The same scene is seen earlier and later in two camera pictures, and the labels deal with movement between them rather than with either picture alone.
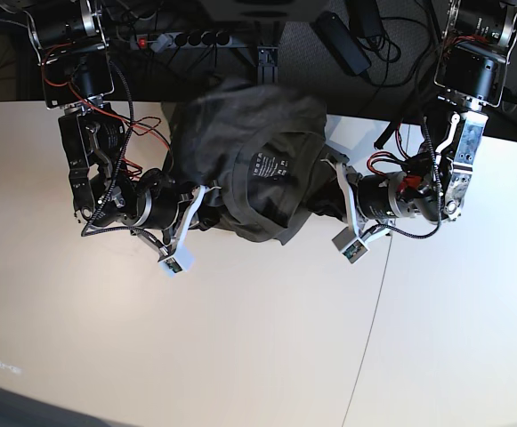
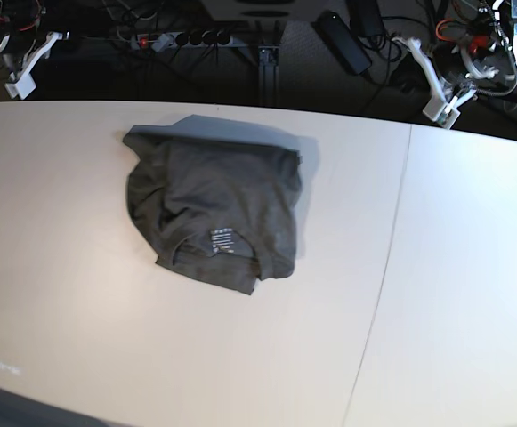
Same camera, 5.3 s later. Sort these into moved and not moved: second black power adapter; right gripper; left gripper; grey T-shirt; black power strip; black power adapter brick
Moved: right gripper; grey T-shirt; left gripper
Not moved: black power strip; black power adapter brick; second black power adapter
